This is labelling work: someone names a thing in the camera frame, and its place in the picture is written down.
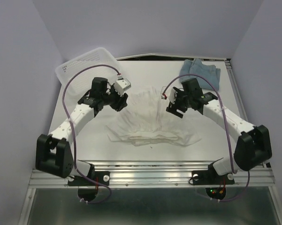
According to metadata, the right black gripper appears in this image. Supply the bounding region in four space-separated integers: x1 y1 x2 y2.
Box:
166 88 192 118

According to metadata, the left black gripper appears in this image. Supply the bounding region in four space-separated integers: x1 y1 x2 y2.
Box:
102 83 129 112

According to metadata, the white skirt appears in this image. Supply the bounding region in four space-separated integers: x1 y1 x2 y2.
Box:
107 86 201 146

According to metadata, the light blue denim skirt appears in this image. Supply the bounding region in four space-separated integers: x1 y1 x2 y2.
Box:
179 59 221 91

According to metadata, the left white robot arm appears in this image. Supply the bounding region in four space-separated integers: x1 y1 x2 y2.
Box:
35 77 131 185

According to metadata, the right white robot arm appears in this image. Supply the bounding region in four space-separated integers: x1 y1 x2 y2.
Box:
161 78 272 183

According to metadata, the white plastic basket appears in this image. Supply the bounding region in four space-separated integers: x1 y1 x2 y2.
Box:
54 47 122 97

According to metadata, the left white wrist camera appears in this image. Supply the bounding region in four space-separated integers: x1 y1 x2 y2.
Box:
113 76 131 96

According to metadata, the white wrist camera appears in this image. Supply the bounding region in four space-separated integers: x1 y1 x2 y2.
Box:
113 76 131 96
161 87 178 104

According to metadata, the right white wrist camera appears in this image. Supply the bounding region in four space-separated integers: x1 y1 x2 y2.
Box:
161 87 178 104

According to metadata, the aluminium frame rail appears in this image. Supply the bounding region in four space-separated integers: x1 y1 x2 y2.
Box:
18 56 282 225

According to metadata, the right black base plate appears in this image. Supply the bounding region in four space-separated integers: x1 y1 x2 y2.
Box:
188 161 235 201

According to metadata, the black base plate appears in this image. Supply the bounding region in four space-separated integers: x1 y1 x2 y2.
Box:
70 160 112 204
188 161 235 201

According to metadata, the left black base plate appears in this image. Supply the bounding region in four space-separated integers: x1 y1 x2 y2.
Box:
70 160 112 204

